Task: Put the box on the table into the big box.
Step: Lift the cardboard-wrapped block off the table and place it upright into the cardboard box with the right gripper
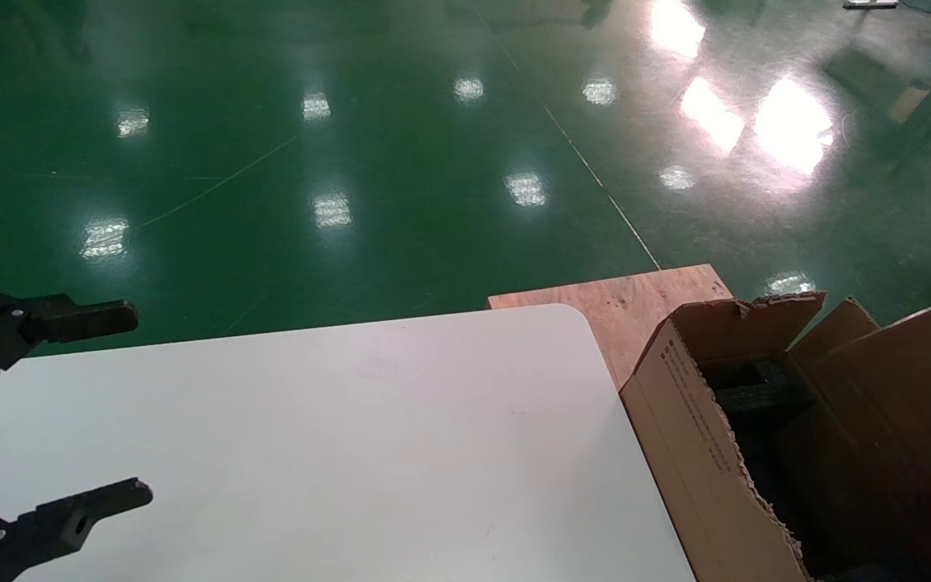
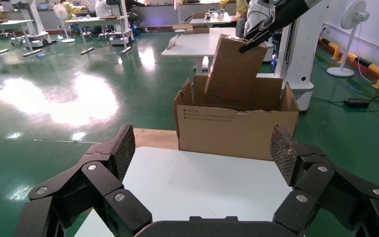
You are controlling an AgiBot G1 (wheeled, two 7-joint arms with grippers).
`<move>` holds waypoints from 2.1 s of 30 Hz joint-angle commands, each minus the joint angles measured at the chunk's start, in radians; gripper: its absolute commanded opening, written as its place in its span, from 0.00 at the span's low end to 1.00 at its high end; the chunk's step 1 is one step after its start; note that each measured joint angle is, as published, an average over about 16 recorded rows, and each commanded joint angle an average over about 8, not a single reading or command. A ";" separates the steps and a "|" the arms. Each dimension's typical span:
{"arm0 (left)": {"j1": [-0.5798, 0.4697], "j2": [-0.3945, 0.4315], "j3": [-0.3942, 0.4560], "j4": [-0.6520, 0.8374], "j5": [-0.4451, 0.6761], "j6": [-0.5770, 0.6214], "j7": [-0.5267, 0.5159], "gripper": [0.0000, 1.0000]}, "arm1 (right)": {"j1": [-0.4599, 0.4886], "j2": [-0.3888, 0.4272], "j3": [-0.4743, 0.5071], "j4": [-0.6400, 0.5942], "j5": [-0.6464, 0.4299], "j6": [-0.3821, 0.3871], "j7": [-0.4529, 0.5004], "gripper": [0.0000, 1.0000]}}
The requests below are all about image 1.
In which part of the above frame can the big cardboard box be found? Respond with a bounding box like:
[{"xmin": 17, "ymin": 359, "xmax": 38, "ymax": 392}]
[{"xmin": 621, "ymin": 289, "xmax": 931, "ymax": 582}]

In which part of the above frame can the plywood pallet board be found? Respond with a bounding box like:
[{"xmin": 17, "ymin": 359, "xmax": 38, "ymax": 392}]
[{"xmin": 488, "ymin": 264, "xmax": 735, "ymax": 390}]

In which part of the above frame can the black foam block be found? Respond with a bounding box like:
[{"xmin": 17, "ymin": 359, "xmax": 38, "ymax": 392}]
[{"xmin": 712, "ymin": 360, "xmax": 819, "ymax": 421}]

